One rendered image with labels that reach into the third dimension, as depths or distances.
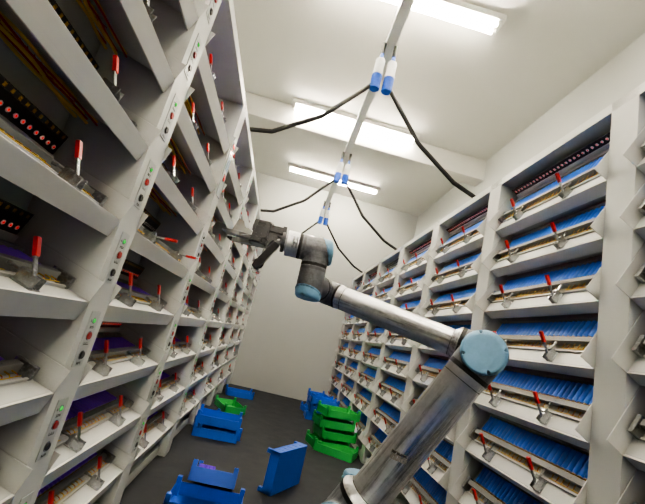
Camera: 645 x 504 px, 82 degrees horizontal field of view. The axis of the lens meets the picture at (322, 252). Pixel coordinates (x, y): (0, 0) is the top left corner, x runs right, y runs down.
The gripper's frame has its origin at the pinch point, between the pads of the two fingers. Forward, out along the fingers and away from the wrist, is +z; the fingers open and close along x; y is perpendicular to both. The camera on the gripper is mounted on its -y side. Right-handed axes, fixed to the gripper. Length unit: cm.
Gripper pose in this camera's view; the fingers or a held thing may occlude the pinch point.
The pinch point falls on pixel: (226, 235)
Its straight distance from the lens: 131.9
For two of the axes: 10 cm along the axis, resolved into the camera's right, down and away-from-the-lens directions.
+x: 1.2, -2.1, -9.7
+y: 2.0, -9.5, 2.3
